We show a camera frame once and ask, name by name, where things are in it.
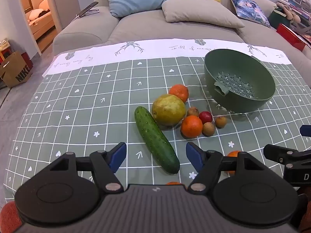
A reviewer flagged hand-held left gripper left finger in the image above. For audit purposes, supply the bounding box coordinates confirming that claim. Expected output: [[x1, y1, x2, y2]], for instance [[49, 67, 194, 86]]
[[46, 142, 127, 192]]

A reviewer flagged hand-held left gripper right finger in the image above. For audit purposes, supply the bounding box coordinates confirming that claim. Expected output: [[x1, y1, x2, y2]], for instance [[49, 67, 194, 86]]
[[186, 142, 267, 192]]

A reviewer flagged green cucumber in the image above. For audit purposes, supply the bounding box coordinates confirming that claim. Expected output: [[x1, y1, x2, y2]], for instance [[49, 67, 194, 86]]
[[134, 106, 180, 174]]

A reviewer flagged red plum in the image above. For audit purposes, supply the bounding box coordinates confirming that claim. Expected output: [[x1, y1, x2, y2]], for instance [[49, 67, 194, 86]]
[[199, 111, 213, 124]]

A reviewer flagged yellow-green mango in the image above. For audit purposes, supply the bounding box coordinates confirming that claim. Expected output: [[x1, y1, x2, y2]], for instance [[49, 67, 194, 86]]
[[152, 94, 186, 126]]

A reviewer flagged green colander bowl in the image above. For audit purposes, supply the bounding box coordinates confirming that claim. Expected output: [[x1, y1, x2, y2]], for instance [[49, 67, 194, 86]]
[[204, 49, 276, 113]]

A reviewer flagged green checked tablecloth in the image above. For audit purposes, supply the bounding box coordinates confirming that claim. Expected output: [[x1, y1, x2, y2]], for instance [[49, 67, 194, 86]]
[[3, 38, 311, 199]]

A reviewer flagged red box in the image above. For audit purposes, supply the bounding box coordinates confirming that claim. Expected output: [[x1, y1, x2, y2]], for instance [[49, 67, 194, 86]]
[[276, 24, 307, 52]]

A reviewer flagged dark green bag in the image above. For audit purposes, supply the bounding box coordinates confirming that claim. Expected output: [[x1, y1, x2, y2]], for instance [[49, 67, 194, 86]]
[[268, 7, 291, 30]]

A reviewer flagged beige plush toy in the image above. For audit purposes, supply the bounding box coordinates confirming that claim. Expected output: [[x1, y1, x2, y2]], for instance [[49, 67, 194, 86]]
[[276, 1, 301, 26]]

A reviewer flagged red cloth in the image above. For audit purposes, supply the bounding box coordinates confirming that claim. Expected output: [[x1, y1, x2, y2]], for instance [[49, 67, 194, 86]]
[[0, 201, 23, 233]]

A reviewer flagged beige sofa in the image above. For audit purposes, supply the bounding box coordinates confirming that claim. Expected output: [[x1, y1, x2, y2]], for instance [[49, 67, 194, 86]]
[[52, 0, 311, 62]]

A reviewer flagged red stool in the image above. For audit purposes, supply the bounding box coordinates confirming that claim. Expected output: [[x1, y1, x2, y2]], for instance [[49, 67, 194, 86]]
[[21, 52, 34, 71]]

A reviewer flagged brown paper bag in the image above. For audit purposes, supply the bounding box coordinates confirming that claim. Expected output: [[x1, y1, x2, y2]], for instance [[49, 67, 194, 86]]
[[0, 51, 34, 88]]

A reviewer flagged blue printed pillow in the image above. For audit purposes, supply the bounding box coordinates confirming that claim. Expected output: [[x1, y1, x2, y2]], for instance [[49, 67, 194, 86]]
[[228, 0, 271, 28]]

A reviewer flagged beige pillow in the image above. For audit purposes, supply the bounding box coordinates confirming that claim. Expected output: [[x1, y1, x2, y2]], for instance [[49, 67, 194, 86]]
[[162, 0, 245, 29]]

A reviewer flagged phone on metal stand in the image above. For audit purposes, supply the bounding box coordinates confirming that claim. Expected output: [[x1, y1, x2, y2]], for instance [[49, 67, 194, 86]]
[[76, 2, 100, 19]]

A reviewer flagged bed with white bedding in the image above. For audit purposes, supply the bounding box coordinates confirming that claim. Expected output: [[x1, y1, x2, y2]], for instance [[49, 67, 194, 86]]
[[27, 0, 55, 40]]

